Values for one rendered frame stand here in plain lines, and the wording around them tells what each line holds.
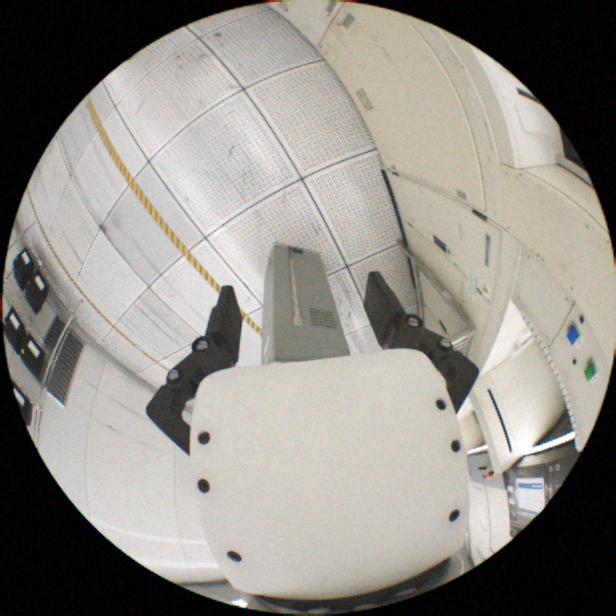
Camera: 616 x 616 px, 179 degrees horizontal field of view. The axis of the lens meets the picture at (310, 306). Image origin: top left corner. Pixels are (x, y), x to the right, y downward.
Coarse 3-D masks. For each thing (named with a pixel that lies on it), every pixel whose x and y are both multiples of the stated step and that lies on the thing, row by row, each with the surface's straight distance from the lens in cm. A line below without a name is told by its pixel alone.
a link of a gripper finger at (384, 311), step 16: (368, 288) 14; (384, 288) 13; (368, 304) 15; (384, 304) 12; (400, 304) 13; (384, 320) 12; (400, 320) 12; (384, 336) 13; (432, 336) 12; (432, 352) 12; (448, 352) 12
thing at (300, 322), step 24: (288, 264) 106; (312, 264) 113; (264, 288) 125; (288, 288) 90; (312, 288) 95; (264, 312) 104; (288, 312) 79; (312, 312) 82; (336, 312) 88; (264, 336) 91; (288, 336) 71; (312, 336) 74; (336, 336) 78; (264, 360) 83; (288, 360) 65
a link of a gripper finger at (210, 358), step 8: (200, 336) 11; (208, 336) 11; (192, 344) 11; (200, 344) 11; (208, 344) 11; (200, 352) 11; (208, 352) 11; (216, 352) 10; (200, 360) 10; (208, 360) 10; (216, 360) 10; (224, 360) 10; (208, 368) 10; (216, 368) 10; (224, 368) 10
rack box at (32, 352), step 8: (24, 344) 227; (32, 344) 226; (24, 352) 224; (32, 352) 225; (40, 352) 225; (24, 360) 225; (32, 360) 223; (40, 360) 224; (32, 368) 223; (40, 368) 223
